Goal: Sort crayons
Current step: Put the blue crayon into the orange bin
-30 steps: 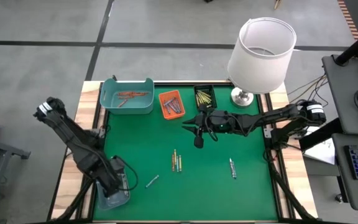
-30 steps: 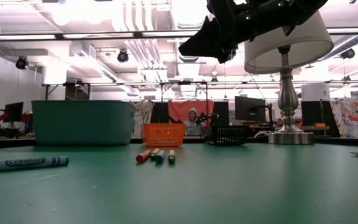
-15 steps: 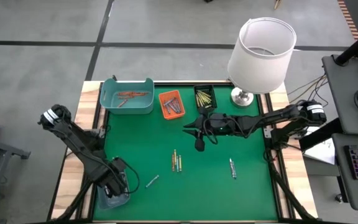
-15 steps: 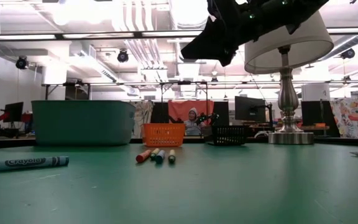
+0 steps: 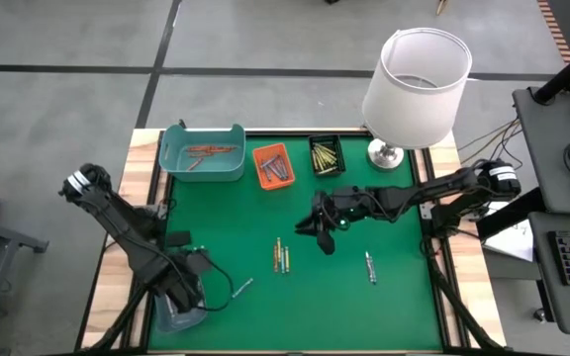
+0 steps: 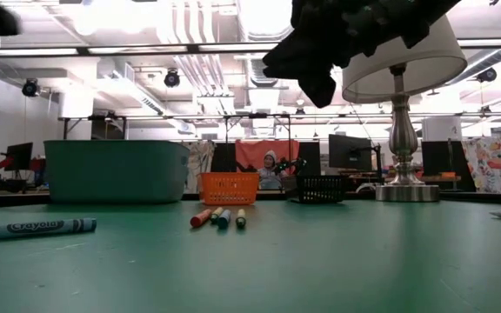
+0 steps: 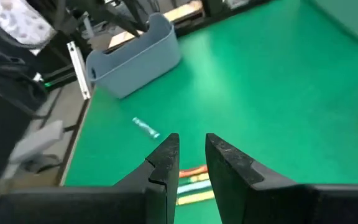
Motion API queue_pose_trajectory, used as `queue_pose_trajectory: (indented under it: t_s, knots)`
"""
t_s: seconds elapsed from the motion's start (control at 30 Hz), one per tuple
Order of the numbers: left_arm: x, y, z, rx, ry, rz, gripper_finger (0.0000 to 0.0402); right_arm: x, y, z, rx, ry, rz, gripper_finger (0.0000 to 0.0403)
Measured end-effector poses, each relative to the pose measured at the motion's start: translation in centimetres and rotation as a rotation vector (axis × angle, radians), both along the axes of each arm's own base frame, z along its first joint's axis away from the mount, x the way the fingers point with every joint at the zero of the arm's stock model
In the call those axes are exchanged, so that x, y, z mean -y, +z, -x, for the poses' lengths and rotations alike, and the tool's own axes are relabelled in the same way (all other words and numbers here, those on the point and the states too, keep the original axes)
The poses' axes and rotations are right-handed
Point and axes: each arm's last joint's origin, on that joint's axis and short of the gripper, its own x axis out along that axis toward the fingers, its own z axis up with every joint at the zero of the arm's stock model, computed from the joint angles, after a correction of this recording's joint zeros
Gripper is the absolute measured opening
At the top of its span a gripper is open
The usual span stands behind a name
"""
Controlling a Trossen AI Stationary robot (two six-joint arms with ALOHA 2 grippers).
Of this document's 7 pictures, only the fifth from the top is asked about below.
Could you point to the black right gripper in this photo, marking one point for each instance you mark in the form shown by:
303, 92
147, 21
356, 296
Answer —
339, 207

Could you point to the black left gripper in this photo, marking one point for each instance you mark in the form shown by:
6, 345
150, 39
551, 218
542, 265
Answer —
183, 277

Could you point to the yellow-green crayon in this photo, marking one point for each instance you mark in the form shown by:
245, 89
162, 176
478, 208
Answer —
287, 259

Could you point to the small blue-grey plastic bin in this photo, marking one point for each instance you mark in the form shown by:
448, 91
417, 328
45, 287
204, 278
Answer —
176, 321

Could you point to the orange mesh basket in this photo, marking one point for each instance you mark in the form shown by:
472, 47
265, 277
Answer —
285, 184

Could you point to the yellow crayon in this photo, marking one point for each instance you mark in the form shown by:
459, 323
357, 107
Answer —
325, 148
329, 170
322, 165

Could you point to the yellow-wrapped green crayon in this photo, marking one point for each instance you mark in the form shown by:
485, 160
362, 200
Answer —
315, 160
328, 160

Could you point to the crayons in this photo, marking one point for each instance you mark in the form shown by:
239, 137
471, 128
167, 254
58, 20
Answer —
371, 268

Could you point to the black mesh basket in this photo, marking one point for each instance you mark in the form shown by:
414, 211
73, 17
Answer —
340, 141

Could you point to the large teal plastic bin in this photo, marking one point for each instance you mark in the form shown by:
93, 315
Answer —
225, 170

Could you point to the orange-red crayon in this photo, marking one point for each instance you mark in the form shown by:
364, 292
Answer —
225, 148

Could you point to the orange-yellow crayon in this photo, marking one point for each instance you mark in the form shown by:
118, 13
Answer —
201, 155

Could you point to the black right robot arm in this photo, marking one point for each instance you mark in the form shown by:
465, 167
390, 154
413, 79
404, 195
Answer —
438, 190

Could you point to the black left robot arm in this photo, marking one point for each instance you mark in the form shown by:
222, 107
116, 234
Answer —
117, 217

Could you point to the green table mat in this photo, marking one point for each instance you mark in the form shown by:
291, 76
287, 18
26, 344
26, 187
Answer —
314, 321

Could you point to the white-shade silver table lamp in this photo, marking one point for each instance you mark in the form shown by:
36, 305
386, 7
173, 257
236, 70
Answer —
413, 99

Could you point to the black desk leg beam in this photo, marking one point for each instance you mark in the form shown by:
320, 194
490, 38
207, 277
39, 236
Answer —
507, 215

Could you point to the white paper sheet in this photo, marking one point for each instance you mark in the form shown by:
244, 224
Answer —
510, 244

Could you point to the desk caster wheel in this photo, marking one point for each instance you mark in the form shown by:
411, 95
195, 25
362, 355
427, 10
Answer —
541, 315

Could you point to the grey side desk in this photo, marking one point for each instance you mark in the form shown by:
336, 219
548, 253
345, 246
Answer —
552, 148

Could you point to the wooden stick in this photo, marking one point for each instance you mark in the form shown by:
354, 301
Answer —
442, 6

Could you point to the black pole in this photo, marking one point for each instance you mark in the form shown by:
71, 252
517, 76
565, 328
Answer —
567, 74

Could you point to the orange black striped strip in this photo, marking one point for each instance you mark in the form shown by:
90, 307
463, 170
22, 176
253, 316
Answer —
554, 29

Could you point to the black table frame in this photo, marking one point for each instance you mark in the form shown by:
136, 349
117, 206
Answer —
305, 134

